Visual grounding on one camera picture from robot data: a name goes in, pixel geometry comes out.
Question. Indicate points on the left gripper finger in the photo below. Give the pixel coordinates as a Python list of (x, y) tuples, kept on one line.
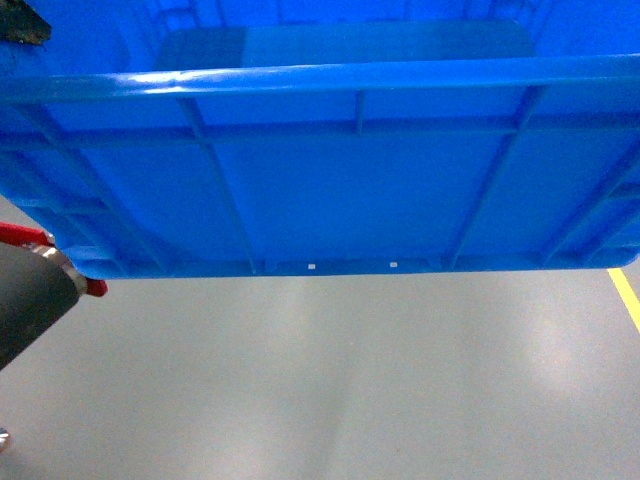
[(21, 24)]

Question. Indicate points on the blue plastic crate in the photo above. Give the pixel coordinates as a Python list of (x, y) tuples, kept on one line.
[(159, 139)]

